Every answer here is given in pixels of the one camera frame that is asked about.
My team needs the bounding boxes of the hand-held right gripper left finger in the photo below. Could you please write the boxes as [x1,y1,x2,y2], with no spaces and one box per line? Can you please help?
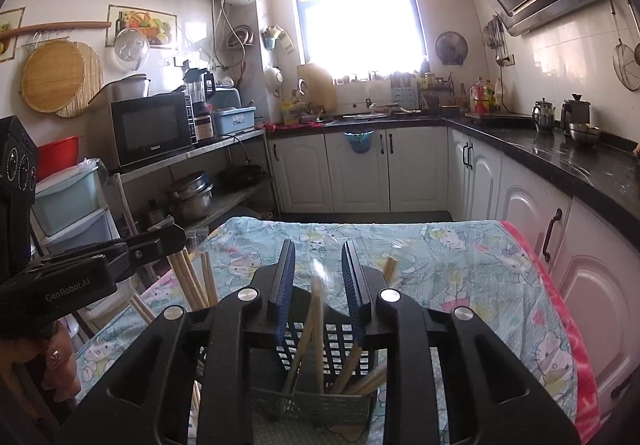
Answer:
[57,239,297,445]

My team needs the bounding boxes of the fruit wall picture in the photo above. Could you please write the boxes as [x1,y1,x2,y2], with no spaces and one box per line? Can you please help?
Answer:
[106,4,178,48]

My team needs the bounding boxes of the steel bowl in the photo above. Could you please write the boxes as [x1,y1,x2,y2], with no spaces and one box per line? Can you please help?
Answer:
[568,122,602,146]

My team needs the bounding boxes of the cartoon printed tablecloth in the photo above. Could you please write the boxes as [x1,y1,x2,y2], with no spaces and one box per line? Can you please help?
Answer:
[75,218,581,445]

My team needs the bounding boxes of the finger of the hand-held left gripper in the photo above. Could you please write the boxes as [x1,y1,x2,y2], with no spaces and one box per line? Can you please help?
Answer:
[102,224,188,278]

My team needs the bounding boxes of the round woven mat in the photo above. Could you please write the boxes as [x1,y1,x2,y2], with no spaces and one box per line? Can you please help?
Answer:
[55,41,104,118]

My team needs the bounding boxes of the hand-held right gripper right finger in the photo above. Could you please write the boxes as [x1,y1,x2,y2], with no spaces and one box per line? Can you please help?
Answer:
[341,240,581,445]

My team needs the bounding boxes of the kitchen window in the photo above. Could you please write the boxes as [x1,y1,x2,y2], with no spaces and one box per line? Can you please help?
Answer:
[287,0,430,78]

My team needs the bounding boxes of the red plastic basin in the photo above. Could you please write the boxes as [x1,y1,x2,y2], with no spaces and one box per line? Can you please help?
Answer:
[36,135,82,181]

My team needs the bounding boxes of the black kitchen countertop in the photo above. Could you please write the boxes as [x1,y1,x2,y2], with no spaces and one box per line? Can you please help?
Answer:
[265,112,640,236]

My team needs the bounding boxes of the tan cutting board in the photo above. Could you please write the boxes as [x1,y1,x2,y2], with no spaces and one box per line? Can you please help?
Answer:
[297,64,337,111]

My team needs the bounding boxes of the person's left hand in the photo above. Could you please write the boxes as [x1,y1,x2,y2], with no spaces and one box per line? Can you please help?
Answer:
[0,322,80,408]

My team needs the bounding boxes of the steel kettle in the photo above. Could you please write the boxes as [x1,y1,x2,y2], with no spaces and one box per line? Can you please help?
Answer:
[531,98,556,133]
[560,94,592,128]

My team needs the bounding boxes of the clear round lid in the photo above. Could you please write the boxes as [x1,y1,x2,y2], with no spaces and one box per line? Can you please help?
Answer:
[114,28,150,71]

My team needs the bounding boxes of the round wooden board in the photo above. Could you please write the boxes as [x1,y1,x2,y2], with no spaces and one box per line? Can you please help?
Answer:
[21,39,86,113]

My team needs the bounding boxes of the metal shelf rack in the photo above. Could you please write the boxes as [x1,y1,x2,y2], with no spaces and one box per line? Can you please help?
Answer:
[107,128,278,236]

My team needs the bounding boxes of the wooden rolling pin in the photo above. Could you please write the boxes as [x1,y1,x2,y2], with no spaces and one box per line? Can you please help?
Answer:
[0,20,112,38]

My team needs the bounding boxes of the steel cooking pots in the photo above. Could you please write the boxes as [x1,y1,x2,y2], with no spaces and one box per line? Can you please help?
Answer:
[165,170,216,221]

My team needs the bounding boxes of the group of condiment bottles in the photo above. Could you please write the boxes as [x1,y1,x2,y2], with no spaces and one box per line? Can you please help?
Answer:
[470,78,503,113]

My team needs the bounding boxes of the blue hanging basket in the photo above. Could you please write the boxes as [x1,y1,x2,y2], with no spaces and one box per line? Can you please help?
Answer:
[344,129,375,155]

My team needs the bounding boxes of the plastic drawer unit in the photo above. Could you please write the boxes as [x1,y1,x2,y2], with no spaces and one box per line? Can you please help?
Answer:
[30,168,121,256]

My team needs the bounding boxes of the black blender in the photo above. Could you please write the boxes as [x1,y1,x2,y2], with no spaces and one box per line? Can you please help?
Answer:
[182,68,217,146]

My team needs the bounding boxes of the pink blanket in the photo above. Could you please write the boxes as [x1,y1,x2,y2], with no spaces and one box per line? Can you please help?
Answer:
[500,220,601,436]

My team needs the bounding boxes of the green plastic utensil holder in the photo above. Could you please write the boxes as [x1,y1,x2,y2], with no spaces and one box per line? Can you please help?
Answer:
[200,270,388,431]

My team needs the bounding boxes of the pile of wooden chopsticks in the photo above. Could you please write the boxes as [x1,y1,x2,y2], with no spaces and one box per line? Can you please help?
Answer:
[129,247,388,426]

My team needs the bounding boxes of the white kitchen cabinets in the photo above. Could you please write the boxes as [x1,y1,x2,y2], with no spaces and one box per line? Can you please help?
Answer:
[267,125,640,421]

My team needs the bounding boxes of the small wall fan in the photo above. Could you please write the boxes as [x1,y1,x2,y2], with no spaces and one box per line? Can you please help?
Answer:
[435,31,468,65]

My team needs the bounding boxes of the wire mesh strainer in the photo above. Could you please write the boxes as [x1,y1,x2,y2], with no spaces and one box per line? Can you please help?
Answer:
[612,0,640,92]

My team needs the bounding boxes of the black microwave oven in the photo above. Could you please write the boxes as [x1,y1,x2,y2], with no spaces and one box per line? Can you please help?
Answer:
[110,92,196,168]

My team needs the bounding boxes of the blue plastic box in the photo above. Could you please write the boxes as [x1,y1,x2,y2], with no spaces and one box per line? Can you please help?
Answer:
[212,106,257,135]

